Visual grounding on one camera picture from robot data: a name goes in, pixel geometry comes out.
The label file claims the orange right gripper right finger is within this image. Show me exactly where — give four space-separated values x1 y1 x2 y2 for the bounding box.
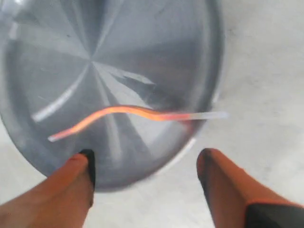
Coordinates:
196 148 304 228

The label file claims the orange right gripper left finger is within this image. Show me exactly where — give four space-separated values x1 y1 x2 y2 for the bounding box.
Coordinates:
0 149 95 228

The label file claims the round steel plate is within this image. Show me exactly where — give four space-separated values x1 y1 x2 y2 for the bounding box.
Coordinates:
0 0 224 192

